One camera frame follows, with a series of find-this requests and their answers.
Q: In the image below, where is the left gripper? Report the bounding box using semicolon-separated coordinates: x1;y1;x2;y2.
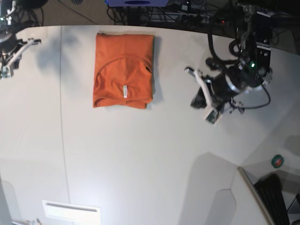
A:
190;67;258;109

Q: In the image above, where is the white paper label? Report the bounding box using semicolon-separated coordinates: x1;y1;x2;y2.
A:
42;200;101;225

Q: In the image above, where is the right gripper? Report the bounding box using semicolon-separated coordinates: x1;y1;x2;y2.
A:
0;32;21;61

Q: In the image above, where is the orange t-shirt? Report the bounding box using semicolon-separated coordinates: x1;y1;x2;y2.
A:
93;33;154;109

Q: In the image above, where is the black keyboard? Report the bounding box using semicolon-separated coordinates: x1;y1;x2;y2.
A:
254;173;290;225

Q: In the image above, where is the green tape roll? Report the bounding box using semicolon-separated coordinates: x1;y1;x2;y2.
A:
271;155;284;169

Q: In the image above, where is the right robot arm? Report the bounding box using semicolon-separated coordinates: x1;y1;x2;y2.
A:
0;0;19;60

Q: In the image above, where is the white monitor edge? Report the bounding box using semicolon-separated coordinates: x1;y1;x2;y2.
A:
237;167;275;225

